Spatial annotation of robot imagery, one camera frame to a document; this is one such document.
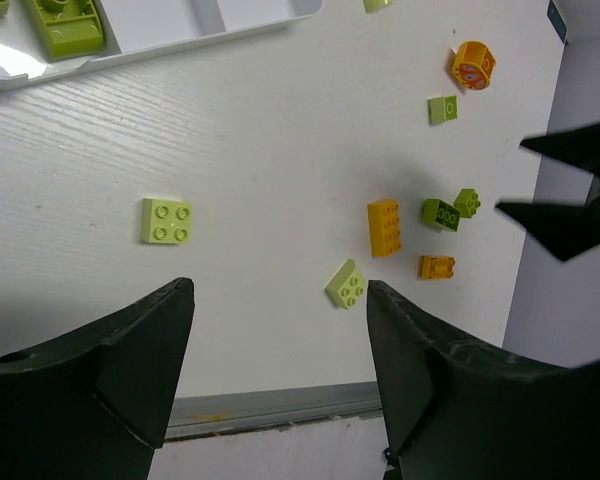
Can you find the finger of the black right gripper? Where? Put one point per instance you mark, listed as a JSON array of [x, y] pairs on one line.
[[578, 147], [564, 230]]

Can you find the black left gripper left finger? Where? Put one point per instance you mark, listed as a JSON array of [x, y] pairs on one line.
[[95, 403]]

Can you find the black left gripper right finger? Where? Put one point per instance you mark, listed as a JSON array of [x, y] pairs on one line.
[[457, 407]]

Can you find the green 2x2 lego brick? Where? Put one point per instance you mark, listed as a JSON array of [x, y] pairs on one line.
[[467, 202]]

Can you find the green upside-down 2x4 lego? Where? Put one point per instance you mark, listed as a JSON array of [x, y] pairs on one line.
[[440, 215]]

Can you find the orange 2x4 lego plate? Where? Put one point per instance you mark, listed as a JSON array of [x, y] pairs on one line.
[[436, 267]]

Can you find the light green small lego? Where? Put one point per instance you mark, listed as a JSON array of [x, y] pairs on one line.
[[442, 109]]

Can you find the pale green sloped lego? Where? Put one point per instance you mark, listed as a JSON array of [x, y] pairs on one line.
[[347, 287]]

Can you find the pale green 2x2 lego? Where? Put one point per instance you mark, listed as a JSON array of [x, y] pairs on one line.
[[165, 221]]

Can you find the green sloped lego brick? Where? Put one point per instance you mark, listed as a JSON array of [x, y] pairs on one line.
[[67, 28]]

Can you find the blue label sticker right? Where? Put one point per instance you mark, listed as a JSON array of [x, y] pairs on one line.
[[557, 21]]

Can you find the orange curved printed lego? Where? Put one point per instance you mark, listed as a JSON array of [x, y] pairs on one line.
[[473, 65]]

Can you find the yellow 2x4 lego brick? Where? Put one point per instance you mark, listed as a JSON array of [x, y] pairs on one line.
[[384, 227]]

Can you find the pale green lego fragment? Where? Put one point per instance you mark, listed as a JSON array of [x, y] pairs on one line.
[[371, 6]]

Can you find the white divided sorting tray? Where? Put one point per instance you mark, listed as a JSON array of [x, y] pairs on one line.
[[136, 30]]

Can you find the aluminium front rail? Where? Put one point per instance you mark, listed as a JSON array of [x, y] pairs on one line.
[[228, 414]]

